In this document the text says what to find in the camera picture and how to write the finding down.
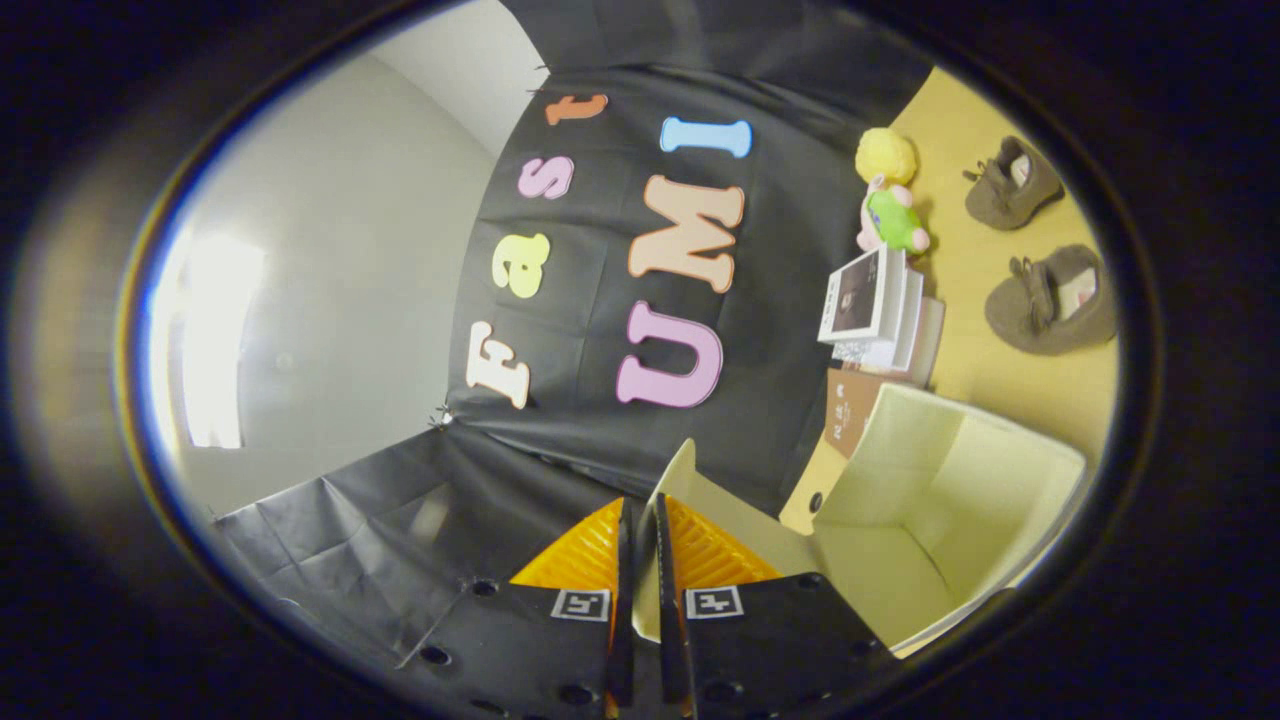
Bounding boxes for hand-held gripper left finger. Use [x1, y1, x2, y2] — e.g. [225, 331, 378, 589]
[395, 497, 636, 717]

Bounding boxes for thick pale book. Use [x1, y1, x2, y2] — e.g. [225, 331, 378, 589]
[905, 295, 946, 386]

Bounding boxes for beige storage box grey lid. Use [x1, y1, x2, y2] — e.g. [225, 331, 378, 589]
[632, 383, 1089, 661]

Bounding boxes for white book patterned cover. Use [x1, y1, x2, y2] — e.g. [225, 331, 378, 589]
[832, 265, 923, 371]

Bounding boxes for brown cover book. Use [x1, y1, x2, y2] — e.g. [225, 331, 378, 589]
[825, 368, 886, 459]

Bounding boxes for brown fuzzy shoe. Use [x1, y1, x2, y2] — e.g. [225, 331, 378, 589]
[963, 135, 1064, 232]
[984, 244, 1118, 356]

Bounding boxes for yellow plush toy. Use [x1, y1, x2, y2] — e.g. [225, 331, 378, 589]
[855, 127, 919, 187]

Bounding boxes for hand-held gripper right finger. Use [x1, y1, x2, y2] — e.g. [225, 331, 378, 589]
[654, 492, 894, 718]

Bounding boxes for green and pink plush toy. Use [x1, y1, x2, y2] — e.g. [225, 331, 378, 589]
[856, 175, 931, 256]

